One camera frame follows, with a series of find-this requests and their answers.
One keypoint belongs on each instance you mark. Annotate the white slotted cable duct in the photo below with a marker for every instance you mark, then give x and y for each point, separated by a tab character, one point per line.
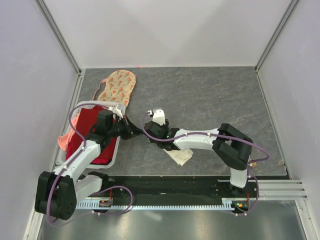
97	204

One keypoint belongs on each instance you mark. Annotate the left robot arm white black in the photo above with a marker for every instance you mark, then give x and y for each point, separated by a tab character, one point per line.
59	191

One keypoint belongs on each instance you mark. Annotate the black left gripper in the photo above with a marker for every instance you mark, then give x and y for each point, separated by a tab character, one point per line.
129	127

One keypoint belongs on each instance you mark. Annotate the red cloth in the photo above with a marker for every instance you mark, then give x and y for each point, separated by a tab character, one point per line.
87	118

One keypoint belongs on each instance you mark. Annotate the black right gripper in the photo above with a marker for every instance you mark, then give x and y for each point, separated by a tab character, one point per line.
151	141

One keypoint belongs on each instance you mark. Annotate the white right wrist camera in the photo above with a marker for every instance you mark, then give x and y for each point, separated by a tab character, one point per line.
157	116

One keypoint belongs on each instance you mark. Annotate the white cloth napkin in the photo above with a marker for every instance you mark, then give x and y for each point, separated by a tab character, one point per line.
180	156

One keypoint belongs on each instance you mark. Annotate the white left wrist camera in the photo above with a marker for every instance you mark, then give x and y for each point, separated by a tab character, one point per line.
119	110

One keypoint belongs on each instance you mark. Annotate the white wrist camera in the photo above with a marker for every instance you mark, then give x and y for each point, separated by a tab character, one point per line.
157	116
119	110

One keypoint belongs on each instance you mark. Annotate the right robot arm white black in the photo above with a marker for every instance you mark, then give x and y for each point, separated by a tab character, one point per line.
231	145

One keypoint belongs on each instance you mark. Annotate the floral beige eye mask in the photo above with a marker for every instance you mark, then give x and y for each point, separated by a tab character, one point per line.
117	87

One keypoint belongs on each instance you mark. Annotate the pink cloth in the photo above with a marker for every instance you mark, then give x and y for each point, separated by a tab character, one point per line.
64	140

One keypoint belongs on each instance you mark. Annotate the white plastic basket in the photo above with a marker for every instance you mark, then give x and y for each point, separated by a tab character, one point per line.
61	158

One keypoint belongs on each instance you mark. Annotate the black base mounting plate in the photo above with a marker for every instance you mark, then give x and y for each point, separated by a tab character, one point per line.
213	187

